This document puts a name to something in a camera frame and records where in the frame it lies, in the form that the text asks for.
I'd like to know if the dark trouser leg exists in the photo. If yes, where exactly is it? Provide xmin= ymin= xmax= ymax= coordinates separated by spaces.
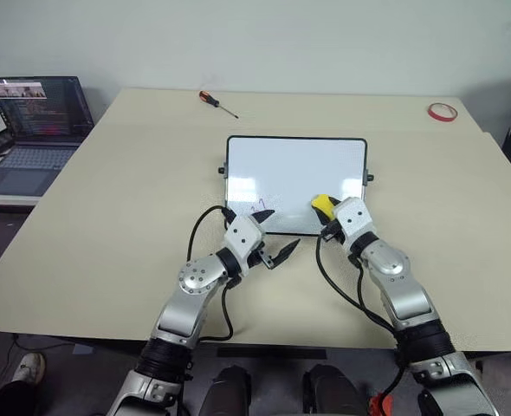
xmin=0 ymin=376 xmax=38 ymax=416

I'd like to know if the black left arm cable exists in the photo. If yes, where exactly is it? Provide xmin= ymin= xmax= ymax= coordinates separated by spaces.
xmin=187 ymin=205 xmax=236 ymax=344

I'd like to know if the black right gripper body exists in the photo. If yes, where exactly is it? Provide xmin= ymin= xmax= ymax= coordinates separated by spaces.
xmin=320 ymin=218 xmax=346 ymax=244

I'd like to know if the yellow whiteboard eraser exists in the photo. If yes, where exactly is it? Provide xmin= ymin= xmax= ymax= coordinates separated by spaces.
xmin=310 ymin=194 xmax=336 ymax=221

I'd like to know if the white shoe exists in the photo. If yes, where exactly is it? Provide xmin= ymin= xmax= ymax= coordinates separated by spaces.
xmin=10 ymin=352 xmax=48 ymax=385

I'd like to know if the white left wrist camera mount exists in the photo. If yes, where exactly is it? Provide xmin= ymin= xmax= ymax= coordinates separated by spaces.
xmin=223 ymin=215 xmax=267 ymax=262

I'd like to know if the orange-handled screwdriver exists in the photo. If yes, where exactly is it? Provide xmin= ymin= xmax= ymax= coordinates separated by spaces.
xmin=197 ymin=90 xmax=240 ymax=120

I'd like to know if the dark rounded shape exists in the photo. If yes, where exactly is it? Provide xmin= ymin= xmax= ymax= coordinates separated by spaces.
xmin=301 ymin=363 xmax=368 ymax=416
xmin=202 ymin=366 xmax=253 ymax=416

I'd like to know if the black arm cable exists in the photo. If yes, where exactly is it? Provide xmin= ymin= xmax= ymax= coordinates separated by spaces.
xmin=187 ymin=205 xmax=236 ymax=344
xmin=315 ymin=232 xmax=400 ymax=348

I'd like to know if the open grey laptop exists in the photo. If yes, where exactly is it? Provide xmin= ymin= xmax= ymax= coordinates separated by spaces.
xmin=0 ymin=76 xmax=96 ymax=196

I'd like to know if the black-framed whiteboard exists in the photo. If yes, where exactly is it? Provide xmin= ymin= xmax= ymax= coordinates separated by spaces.
xmin=217 ymin=135 xmax=376 ymax=237

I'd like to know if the red tape roll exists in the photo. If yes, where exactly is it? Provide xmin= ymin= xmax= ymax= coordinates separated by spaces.
xmin=426 ymin=102 xmax=458 ymax=124

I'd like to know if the orange plastic part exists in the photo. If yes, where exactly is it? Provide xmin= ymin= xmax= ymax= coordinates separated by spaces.
xmin=369 ymin=391 xmax=391 ymax=416

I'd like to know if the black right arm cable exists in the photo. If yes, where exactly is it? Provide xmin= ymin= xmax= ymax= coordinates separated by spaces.
xmin=315 ymin=232 xmax=400 ymax=348

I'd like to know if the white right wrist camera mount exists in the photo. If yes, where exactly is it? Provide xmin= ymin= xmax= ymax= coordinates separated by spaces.
xmin=332 ymin=197 xmax=378 ymax=253

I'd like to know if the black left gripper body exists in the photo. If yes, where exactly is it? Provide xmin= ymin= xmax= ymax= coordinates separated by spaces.
xmin=245 ymin=241 xmax=275 ymax=270

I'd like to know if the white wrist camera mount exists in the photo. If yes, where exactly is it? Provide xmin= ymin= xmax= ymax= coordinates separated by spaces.
xmin=223 ymin=215 xmax=267 ymax=262
xmin=332 ymin=197 xmax=378 ymax=253

